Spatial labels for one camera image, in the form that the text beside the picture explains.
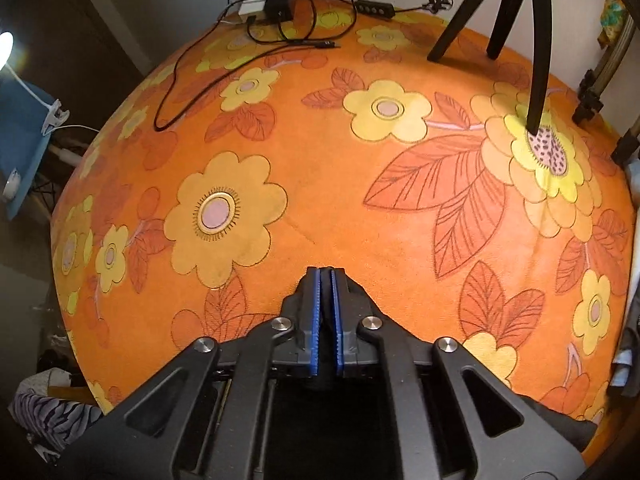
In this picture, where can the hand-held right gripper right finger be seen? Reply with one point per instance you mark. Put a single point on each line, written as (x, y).
(337, 320)

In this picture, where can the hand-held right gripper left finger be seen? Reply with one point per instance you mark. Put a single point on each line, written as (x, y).
(312, 320)

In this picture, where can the black pants with yellow stripes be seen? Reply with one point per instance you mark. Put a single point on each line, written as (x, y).
(325, 355)

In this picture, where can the orange floral blanket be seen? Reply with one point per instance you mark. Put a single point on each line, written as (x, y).
(350, 185)

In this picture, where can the zebra striped cloth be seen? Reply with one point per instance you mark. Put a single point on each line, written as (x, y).
(50, 420)

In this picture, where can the stack of folded dark clothes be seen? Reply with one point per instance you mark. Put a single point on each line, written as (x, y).
(631, 310)

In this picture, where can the black inline lamp controller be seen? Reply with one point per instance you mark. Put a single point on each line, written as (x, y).
(375, 7)

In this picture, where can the black power adapter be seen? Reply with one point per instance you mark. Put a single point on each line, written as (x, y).
(279, 5)

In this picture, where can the white clip lamp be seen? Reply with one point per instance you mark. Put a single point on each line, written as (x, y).
(55, 115)

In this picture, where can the tall folded tripod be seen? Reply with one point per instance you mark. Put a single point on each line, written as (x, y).
(590, 100)

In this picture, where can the blue board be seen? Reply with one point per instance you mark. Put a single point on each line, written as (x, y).
(22, 145)

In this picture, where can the small black tripod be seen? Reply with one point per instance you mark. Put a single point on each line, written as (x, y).
(542, 35)

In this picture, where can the colourful patterned cloth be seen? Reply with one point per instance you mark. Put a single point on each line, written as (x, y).
(612, 15)

